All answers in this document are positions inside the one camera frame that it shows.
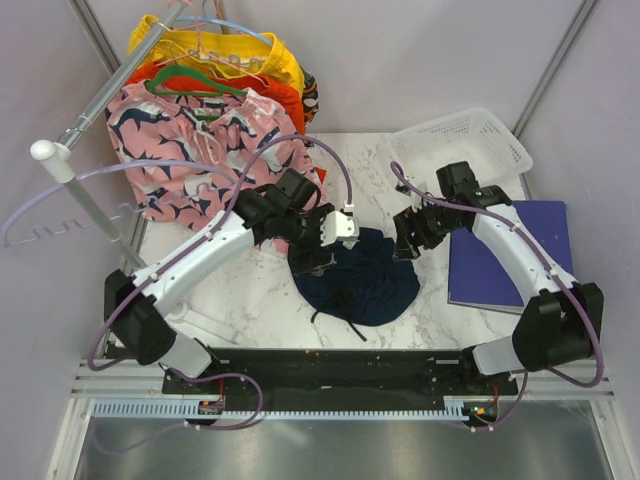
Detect pink wire hanger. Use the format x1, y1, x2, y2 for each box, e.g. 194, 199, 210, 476
157, 0, 267, 86

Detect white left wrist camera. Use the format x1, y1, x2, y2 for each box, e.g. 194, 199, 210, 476
320, 202, 359, 249

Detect yellow shorts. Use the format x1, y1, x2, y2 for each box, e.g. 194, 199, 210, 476
143, 29, 304, 93

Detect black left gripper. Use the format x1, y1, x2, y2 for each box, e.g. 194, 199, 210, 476
279, 204, 337, 277

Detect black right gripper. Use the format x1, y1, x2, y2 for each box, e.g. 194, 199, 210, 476
393, 197, 464, 261

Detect blue binder folder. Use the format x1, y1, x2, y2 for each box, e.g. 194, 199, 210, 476
448, 200, 574, 314

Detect pink shark print shorts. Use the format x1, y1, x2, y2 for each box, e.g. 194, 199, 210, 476
105, 83, 320, 232

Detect green hanger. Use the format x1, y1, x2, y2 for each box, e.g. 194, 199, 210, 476
136, 63, 255, 123

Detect light blue cable duct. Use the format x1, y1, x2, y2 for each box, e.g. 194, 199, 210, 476
91, 398, 470, 421

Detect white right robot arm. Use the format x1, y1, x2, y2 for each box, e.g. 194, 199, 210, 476
390, 161, 604, 394

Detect white plastic basket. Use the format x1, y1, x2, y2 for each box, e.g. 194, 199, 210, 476
380, 108, 533, 187

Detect light blue hanger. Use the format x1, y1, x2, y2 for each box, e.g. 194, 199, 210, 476
176, 15, 273, 46

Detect orange shorts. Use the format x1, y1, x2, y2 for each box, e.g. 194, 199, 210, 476
105, 72, 314, 184

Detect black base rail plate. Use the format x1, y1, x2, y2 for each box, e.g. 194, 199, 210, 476
161, 348, 518, 410

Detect navy blue shorts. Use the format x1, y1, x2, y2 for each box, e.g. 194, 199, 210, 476
287, 227, 420, 341

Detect black orange patterned garment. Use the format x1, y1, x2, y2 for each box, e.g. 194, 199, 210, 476
301, 70, 319, 128

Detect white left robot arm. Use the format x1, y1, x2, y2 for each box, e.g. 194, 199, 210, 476
104, 170, 356, 393

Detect translucent lilac hanger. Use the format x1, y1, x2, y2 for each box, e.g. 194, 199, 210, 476
1, 160, 237, 248

